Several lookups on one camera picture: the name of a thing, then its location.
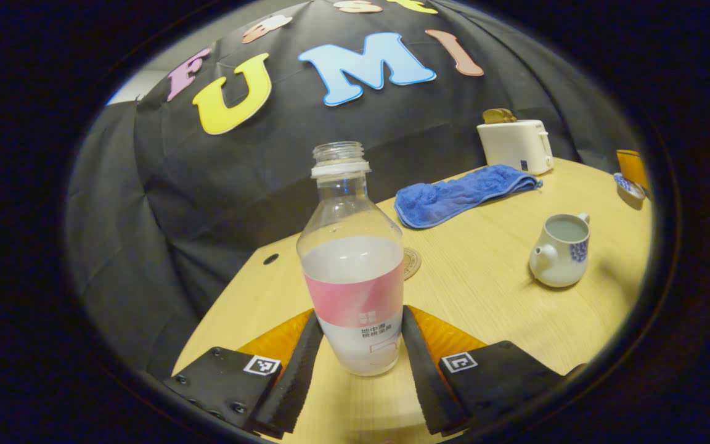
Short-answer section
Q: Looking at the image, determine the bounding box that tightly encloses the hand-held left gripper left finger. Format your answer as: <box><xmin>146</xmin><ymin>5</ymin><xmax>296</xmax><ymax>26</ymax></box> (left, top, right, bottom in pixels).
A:
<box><xmin>163</xmin><ymin>308</ymin><xmax>325</xmax><ymax>440</ymax></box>

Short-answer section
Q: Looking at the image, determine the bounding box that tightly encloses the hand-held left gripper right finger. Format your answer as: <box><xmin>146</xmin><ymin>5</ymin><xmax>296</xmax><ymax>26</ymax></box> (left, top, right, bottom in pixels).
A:
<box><xmin>401</xmin><ymin>305</ymin><xmax>587</xmax><ymax>437</ymax></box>

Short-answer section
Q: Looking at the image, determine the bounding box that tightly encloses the clear pink-label water bottle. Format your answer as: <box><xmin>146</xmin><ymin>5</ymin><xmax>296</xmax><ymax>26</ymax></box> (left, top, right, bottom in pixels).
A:
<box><xmin>296</xmin><ymin>141</ymin><xmax>405</xmax><ymax>377</ymax></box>

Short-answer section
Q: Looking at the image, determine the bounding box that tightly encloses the round woven coaster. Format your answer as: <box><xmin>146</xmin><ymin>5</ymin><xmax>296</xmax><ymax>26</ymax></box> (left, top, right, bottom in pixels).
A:
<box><xmin>402</xmin><ymin>247</ymin><xmax>422</xmax><ymax>282</ymax></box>

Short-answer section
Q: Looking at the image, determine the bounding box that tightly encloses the white blue-patterned teacup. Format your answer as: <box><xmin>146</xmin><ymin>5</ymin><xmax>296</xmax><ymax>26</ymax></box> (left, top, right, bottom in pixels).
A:
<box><xmin>528</xmin><ymin>212</ymin><xmax>592</xmax><ymax>289</ymax></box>

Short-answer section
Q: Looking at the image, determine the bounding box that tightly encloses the white toaster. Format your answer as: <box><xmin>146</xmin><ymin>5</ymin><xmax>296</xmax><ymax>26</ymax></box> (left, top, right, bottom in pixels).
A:
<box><xmin>476</xmin><ymin>119</ymin><xmax>555</xmax><ymax>176</ymax></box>

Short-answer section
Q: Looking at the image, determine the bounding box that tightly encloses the blue towel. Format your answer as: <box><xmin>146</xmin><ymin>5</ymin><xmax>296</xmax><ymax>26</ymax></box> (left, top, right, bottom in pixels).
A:
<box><xmin>394</xmin><ymin>164</ymin><xmax>544</xmax><ymax>230</ymax></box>

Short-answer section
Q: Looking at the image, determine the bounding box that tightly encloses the black backdrop cloth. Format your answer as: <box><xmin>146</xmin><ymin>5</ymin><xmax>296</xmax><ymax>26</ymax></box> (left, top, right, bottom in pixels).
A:
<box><xmin>65</xmin><ymin>0</ymin><xmax>645</xmax><ymax>383</ymax></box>

